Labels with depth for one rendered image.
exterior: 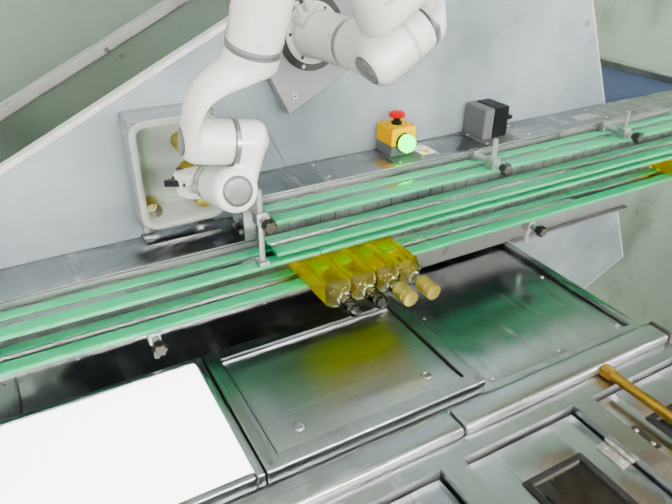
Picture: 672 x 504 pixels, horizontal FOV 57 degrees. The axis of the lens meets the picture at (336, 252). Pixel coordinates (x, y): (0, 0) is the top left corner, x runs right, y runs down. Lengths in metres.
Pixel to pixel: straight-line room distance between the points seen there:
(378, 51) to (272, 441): 0.70
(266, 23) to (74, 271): 0.66
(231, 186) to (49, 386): 0.62
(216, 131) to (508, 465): 0.76
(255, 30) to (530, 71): 1.08
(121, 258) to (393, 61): 0.66
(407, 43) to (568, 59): 0.89
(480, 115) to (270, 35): 0.87
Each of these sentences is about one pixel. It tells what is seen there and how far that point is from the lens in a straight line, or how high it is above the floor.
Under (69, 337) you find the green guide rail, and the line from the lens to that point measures 1.31.
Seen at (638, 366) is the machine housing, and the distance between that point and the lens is 1.47.
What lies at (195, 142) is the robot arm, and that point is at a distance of 0.97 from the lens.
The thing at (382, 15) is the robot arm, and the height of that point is 1.13.
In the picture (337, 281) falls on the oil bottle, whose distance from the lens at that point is 1.25.
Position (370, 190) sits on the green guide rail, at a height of 0.92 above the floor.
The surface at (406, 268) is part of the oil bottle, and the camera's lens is 1.32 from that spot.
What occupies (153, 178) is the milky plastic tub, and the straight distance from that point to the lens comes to 1.34.
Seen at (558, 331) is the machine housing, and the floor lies 1.24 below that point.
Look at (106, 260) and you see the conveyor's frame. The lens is 1.34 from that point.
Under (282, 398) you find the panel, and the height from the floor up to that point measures 1.17.
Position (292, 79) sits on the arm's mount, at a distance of 1.37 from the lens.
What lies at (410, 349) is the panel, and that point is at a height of 1.16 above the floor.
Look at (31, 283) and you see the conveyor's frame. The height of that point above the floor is 0.84.
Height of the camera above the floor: 1.98
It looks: 49 degrees down
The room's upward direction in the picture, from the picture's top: 132 degrees clockwise
